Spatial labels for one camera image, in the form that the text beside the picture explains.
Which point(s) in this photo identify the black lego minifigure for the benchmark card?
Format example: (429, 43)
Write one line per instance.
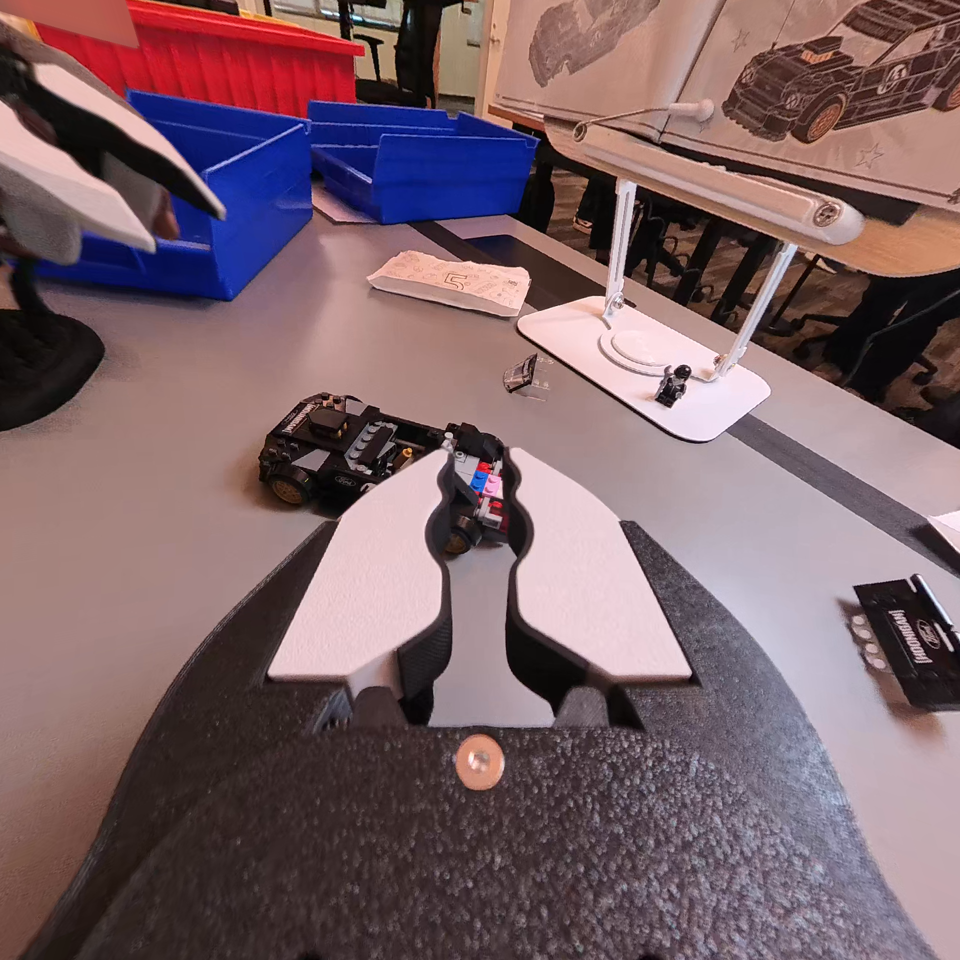
(673, 386)

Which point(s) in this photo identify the red plastic bin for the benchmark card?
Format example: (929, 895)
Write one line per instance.
(225, 60)

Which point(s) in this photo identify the lego instruction booklet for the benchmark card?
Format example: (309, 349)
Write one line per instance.
(637, 60)

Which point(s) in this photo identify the black wrist rest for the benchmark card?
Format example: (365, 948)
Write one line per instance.
(45, 367)

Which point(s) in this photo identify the white book stand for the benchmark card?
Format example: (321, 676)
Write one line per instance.
(660, 337)

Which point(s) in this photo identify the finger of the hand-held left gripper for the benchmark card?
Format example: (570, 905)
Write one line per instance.
(60, 180)
(112, 112)

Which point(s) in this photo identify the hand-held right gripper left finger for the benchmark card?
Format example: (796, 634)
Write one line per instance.
(367, 585)

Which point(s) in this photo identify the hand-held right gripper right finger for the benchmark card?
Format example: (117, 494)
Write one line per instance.
(592, 592)

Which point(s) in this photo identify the black lego roof panel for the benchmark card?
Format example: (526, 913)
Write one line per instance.
(907, 645)

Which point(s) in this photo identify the clear lego windshield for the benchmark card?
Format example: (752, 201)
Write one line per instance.
(529, 379)

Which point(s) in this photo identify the black lego car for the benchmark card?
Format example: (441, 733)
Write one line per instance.
(330, 450)

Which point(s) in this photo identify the printed white paper bag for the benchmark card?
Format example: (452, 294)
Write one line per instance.
(450, 281)

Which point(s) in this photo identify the blue plastic bin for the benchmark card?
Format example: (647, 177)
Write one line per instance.
(247, 210)
(450, 172)

